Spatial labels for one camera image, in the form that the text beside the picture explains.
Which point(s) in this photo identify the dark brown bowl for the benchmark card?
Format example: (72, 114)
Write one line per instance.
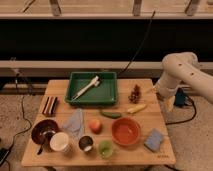
(44, 130)

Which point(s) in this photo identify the small green cup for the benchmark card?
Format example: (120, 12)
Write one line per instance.
(105, 149)

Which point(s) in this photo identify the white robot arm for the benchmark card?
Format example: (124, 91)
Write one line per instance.
(183, 66)

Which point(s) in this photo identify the blue power adapter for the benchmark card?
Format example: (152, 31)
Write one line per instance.
(180, 98)

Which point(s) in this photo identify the dark grape bunch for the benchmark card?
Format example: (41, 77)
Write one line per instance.
(135, 95)

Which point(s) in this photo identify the red bowl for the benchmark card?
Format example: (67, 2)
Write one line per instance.
(125, 131)

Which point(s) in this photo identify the white brush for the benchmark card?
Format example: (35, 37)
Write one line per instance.
(94, 82)

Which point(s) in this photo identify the blue cloth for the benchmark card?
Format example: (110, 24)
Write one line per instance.
(74, 125)

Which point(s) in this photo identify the blue sponge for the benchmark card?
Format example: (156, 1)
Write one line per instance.
(154, 140)

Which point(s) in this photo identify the white cup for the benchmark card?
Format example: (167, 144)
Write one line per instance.
(60, 142)

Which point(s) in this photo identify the brown striped block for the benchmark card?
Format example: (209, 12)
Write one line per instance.
(48, 110)

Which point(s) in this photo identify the orange peach fruit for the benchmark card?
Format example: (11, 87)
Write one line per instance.
(95, 126)

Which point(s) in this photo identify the green plastic tray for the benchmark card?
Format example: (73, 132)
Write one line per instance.
(105, 94)

